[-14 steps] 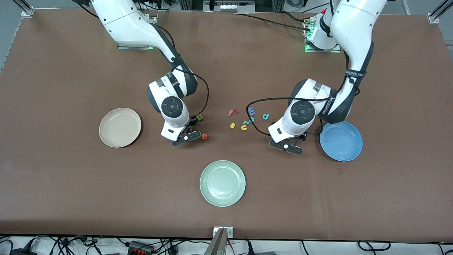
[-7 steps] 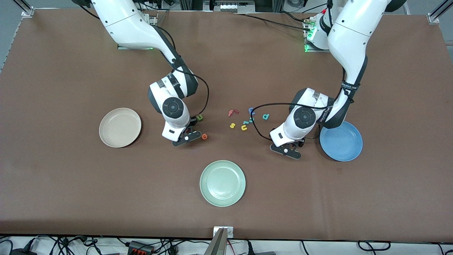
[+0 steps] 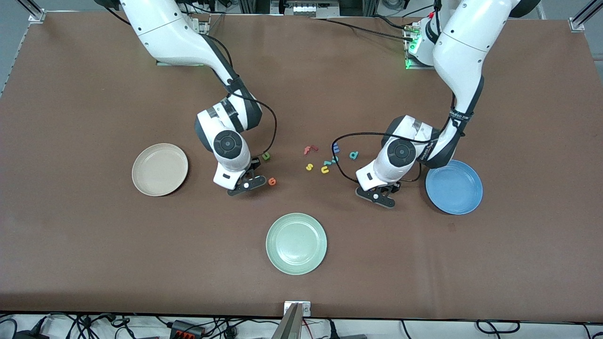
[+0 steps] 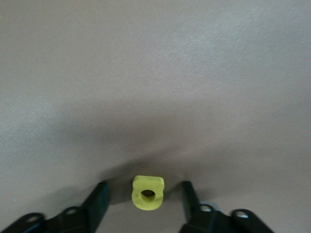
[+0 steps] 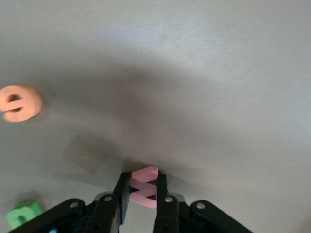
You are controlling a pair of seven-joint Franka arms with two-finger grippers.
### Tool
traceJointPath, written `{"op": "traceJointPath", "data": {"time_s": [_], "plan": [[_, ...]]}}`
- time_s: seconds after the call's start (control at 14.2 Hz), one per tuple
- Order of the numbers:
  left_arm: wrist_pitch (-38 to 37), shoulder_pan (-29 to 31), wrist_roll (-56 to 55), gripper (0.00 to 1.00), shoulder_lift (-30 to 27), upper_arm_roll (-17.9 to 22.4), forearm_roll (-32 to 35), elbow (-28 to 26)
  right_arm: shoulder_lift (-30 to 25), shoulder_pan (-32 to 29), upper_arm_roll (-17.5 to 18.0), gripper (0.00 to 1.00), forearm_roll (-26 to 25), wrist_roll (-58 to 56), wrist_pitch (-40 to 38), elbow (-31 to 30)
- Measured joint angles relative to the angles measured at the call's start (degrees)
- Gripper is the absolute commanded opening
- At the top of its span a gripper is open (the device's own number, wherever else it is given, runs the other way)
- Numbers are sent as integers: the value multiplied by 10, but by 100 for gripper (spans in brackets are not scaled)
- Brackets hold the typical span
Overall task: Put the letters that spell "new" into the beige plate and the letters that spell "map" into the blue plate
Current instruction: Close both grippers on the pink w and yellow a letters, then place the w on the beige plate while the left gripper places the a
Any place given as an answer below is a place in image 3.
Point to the silver metal mount bracket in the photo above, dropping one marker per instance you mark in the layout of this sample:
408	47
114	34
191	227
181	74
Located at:
306	308

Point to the red foam letter f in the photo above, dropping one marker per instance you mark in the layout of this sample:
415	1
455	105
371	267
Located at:
307	150

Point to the black orange power strip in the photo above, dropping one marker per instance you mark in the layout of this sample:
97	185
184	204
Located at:
186	328

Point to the pale green plate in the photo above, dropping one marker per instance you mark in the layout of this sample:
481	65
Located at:
296	243

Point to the beige brown plate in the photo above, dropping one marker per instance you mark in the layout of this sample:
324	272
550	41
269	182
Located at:
160	169

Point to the black adapter box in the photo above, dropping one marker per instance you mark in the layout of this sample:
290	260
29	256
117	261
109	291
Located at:
28	335

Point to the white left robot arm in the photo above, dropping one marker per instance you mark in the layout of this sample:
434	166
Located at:
464	47

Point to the white metal rack device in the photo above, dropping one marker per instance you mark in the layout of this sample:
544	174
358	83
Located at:
306	8

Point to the aluminium corner post bracket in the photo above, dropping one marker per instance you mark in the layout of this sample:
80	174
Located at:
36	16
577	23

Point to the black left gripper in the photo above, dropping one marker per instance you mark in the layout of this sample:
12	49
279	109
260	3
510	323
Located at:
395	187

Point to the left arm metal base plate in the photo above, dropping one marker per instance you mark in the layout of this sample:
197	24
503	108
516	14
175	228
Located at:
419	67

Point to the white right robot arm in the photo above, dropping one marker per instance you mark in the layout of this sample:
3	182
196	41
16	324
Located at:
165	33

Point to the aluminium camera mast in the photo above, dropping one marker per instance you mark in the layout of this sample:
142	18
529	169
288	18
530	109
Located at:
289	327

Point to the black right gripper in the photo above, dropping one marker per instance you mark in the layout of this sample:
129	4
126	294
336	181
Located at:
255	164

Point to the blue plate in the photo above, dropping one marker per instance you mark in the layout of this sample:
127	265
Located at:
457	190

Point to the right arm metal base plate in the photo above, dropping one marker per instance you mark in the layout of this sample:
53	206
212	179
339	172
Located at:
165	63

